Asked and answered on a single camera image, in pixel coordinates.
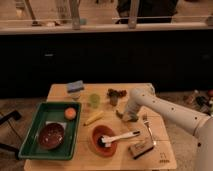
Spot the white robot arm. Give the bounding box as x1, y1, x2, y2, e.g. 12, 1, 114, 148
122, 86, 213, 171

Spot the green plastic cup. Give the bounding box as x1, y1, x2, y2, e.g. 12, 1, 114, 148
89, 93, 100, 108

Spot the small clear cup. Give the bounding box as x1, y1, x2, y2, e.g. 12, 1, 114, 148
71, 91, 81, 101

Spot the silver fork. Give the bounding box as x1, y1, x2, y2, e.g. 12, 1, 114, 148
142, 114, 156, 146

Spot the bunch of dark grapes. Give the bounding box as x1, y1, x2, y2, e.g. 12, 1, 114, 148
107, 89, 127, 98

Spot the wooden block with black base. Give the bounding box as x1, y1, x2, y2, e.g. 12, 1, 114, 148
128, 139, 154, 159

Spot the orange oval plate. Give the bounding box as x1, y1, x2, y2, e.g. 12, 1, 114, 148
88, 125, 117, 157

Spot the white dish brush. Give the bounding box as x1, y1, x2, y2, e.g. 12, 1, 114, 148
97, 131, 140, 148

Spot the wooden table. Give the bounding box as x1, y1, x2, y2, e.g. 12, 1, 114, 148
24, 83, 177, 171

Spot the blue sponge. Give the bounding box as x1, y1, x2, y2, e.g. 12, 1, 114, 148
67, 80, 84, 93

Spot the orange round fruit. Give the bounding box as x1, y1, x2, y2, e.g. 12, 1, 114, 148
64, 107, 76, 120

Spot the dark red bowl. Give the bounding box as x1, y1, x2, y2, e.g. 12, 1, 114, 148
38, 123, 65, 150

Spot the green plastic tray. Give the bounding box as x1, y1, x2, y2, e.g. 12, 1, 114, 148
18, 102, 81, 160

